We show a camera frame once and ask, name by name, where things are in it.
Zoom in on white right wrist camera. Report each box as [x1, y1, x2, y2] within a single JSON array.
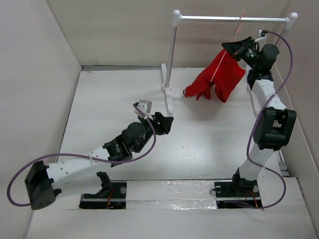
[[255, 29, 268, 42]]

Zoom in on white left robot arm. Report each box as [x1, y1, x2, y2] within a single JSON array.
[[24, 112, 174, 210]]

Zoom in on red trousers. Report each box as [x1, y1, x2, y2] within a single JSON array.
[[183, 50, 245, 103]]

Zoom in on white metal clothes rack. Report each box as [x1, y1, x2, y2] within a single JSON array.
[[160, 9, 299, 117]]

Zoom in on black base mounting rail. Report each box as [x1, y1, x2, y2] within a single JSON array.
[[79, 180, 262, 210]]

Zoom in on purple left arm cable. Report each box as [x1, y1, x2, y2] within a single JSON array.
[[6, 103, 158, 207]]

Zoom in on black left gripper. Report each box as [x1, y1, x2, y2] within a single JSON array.
[[134, 112, 172, 153]]

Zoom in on pink wire hanger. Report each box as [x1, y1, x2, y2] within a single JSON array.
[[210, 10, 246, 83]]

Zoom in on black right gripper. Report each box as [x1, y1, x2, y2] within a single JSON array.
[[222, 36, 260, 70]]

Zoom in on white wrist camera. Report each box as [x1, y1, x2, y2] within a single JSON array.
[[255, 29, 268, 42], [133, 100, 153, 120]]

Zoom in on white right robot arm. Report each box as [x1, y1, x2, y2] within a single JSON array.
[[215, 37, 297, 198]]

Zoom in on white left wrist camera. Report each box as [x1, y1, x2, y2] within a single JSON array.
[[133, 100, 153, 120]]

